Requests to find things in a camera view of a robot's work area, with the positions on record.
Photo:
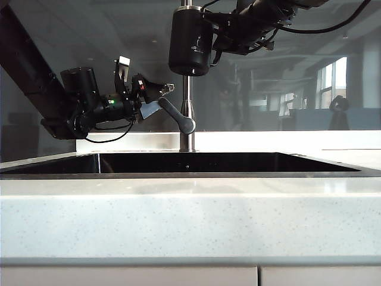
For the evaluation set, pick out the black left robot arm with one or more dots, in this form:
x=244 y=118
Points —
x=32 y=80

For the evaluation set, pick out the wide beige cabinet door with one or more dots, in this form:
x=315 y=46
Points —
x=119 y=277

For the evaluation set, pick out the left gripper clear-tipped finger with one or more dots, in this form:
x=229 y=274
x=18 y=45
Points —
x=165 y=90

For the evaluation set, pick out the black rectangular sink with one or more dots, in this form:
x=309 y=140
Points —
x=208 y=163

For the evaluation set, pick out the black mug with steel rim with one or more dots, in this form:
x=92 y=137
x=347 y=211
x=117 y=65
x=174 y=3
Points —
x=187 y=38

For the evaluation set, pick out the narrow beige cabinet door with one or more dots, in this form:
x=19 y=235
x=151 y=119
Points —
x=321 y=277

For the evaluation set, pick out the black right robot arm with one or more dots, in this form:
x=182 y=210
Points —
x=306 y=2

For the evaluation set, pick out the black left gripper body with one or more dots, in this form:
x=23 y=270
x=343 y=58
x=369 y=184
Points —
x=143 y=92

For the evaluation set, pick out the left gripper grey-padded finger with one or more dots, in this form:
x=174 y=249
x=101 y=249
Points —
x=149 y=110

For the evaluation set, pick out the white counter upstand ledge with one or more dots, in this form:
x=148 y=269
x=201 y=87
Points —
x=253 y=140

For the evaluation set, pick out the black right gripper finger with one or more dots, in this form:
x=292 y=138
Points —
x=221 y=47
x=217 y=16

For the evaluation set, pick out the stainless steel faucet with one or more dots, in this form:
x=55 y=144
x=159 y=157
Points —
x=187 y=89

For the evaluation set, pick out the left wrist camera white-topped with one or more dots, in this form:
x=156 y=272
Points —
x=122 y=71

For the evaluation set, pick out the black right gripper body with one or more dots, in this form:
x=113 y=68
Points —
x=247 y=29

